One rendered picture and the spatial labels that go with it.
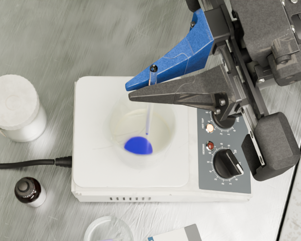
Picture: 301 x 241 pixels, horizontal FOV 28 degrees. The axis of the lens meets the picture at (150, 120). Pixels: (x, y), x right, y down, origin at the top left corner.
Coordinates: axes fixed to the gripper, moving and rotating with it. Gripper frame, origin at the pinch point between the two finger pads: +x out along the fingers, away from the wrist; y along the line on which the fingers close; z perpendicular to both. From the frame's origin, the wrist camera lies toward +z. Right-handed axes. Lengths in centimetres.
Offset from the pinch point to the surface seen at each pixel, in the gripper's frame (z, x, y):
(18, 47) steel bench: -26.3, 12.0, -17.6
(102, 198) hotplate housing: -22.2, 7.8, 4.0
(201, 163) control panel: -19.8, -3.5, 4.1
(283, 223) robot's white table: -26.2, -11.2, 12.7
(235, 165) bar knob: -19.8, -6.9, 5.4
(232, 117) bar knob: -21.2, -8.8, 0.1
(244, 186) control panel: -22.6, -7.6, 7.6
